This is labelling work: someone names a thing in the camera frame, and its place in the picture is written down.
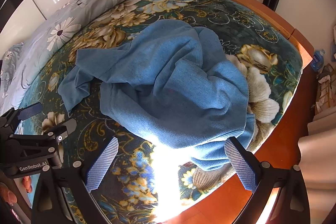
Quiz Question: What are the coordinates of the teal floral plush blanket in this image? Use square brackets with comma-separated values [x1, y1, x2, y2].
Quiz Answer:
[14, 0, 303, 224]

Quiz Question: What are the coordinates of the wooden bed frame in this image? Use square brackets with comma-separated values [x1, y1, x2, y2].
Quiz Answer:
[181, 0, 315, 224]

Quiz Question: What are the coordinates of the person's left hand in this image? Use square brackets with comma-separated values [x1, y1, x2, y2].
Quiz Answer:
[0, 176, 34, 206]

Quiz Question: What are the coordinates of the grey floral duvet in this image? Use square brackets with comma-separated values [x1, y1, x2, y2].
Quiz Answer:
[0, 0, 147, 109]

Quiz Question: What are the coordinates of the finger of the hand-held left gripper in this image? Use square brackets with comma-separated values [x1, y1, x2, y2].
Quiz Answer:
[0, 102, 44, 132]
[42, 118, 77, 144]

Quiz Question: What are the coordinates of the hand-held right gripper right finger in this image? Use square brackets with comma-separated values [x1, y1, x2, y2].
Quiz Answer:
[224, 136, 311, 224]

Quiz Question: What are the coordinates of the blue detergent bottle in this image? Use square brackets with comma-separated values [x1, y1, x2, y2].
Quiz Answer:
[312, 49, 326, 72]

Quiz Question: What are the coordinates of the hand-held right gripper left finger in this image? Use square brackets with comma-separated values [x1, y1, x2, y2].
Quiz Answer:
[31, 136, 120, 224]

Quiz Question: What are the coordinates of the blue sweater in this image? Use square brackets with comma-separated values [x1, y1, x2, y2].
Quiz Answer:
[58, 20, 259, 170]

